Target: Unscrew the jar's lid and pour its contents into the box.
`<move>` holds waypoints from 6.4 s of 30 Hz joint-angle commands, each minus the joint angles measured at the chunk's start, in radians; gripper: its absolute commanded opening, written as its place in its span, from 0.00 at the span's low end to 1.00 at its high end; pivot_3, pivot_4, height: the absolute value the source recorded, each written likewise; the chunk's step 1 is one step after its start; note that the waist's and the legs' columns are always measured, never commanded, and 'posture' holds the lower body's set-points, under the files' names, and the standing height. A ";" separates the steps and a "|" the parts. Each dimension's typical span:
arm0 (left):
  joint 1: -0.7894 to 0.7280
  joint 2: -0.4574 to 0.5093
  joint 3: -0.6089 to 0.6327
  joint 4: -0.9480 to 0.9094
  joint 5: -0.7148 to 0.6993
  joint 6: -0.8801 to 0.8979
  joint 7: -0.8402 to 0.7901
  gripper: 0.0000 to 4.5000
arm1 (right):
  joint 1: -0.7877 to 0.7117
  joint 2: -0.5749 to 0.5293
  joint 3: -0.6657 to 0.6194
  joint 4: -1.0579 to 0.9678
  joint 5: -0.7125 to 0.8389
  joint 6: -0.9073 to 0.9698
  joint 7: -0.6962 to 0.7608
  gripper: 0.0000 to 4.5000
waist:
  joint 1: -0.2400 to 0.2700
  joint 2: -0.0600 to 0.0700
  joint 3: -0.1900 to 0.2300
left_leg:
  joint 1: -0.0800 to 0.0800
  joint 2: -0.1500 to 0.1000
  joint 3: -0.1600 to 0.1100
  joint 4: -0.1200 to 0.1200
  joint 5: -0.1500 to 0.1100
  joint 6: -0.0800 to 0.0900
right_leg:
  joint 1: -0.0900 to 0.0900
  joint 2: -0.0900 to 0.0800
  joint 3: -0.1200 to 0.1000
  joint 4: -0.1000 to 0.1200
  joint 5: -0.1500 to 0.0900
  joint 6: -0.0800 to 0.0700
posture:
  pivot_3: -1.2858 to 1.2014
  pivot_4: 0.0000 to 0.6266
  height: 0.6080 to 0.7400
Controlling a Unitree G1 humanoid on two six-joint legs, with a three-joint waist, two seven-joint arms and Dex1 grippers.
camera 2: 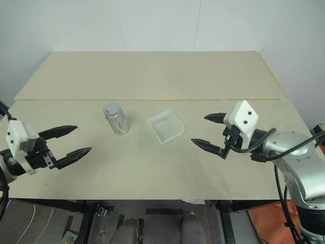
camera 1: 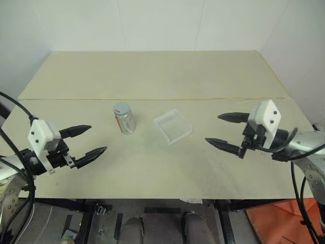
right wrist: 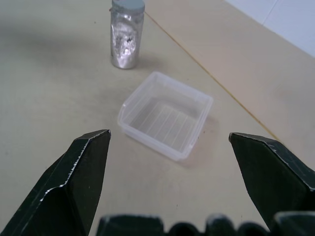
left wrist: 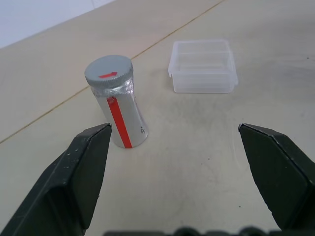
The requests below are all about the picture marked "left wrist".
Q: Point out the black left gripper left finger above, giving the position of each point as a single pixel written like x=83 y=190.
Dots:
x=66 y=182

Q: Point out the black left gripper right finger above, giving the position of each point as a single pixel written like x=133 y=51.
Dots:
x=280 y=177

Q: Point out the silver bottle with red stripe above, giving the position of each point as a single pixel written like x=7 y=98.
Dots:
x=125 y=118

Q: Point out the grey plastic lid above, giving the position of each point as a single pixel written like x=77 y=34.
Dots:
x=108 y=71

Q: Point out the clear plastic container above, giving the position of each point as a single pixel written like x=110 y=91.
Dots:
x=202 y=66

